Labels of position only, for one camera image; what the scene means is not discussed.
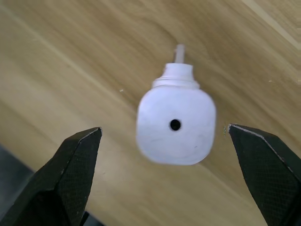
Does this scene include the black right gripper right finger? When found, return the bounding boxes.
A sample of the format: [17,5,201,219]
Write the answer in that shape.
[227,123,301,226]

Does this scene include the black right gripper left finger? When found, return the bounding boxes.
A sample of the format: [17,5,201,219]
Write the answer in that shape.
[0,127,103,226]

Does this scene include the white repellent liquid bottle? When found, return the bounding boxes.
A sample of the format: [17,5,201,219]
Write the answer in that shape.
[135,44,217,166]

